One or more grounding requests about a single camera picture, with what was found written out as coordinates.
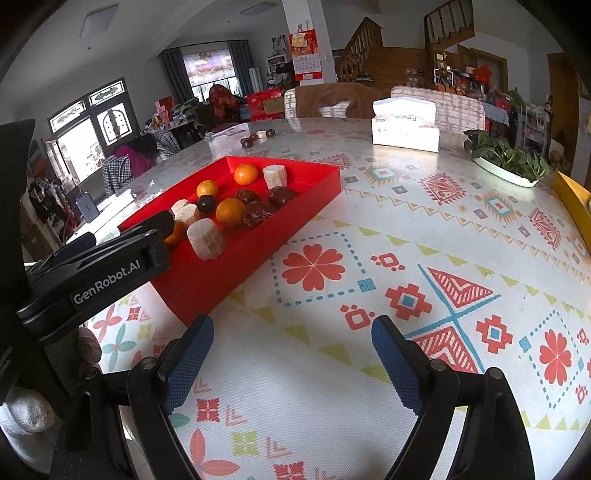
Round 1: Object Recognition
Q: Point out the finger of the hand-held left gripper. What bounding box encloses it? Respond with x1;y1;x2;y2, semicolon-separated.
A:
119;210;175;241
145;237;172;280

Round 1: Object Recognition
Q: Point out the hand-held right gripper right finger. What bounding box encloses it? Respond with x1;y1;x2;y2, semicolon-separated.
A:
370;315;536;480

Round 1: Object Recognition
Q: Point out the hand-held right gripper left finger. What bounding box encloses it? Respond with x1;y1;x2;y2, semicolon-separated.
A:
48;314;215;480

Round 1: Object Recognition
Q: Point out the orange mandarin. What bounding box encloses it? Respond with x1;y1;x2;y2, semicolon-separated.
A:
164;222;188;246
233;164;259;186
215;198;246;230

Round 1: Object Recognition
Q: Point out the red cardboard tray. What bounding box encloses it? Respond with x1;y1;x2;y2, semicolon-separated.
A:
117;155;342;328

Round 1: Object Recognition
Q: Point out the person's left hand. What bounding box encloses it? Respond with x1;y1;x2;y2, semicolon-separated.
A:
78;327;103;364

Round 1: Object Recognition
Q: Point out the checkered garment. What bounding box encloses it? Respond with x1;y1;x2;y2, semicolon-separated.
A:
102;154;134;197

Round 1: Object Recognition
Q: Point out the grey power station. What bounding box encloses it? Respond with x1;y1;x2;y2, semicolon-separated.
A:
74;189;100;222

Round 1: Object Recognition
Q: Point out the magenta garment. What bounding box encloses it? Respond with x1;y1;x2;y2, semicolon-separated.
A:
113;141;158;178

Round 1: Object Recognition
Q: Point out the arched glass door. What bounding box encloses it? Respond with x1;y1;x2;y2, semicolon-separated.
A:
46;78;139;195

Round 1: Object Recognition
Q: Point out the red patterned garment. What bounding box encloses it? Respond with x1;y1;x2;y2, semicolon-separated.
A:
208;84;241;121

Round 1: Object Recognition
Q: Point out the grey curtain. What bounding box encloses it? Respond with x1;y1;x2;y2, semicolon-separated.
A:
158;48;190;104
228;41;254;95

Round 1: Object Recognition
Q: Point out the red gift box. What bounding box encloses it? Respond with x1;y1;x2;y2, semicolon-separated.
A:
246;90;284;121

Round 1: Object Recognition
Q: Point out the bright window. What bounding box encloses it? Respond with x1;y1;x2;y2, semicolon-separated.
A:
182;46;236;100

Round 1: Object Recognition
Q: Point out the square ceiling lamp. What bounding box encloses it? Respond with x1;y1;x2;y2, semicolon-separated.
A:
79;4;120;40

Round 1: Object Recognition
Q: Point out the white oval plate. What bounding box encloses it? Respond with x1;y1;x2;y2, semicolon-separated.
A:
473;156;541;188

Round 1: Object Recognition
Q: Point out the plate of green leaves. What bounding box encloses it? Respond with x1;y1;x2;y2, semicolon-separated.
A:
463;129;551;182

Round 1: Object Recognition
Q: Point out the white tissue box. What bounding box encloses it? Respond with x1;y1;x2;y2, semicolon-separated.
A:
372;97;440;153

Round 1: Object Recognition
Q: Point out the yellow cardboard box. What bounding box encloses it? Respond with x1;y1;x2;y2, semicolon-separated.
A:
553;171;591;222

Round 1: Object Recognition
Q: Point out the blue checked tablecloth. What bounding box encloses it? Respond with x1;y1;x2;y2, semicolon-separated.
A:
482;102;511;125

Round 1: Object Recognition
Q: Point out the metal rack shelf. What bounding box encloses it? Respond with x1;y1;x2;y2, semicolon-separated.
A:
512;104;555;153

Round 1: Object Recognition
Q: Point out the wooden staircase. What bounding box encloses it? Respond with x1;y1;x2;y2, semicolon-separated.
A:
335;0;476;86

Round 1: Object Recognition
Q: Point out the wooden door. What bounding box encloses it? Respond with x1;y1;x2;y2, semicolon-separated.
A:
547;53;580;162

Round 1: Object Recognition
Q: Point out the red wall calendar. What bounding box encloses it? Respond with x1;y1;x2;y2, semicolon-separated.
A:
288;28;323;83

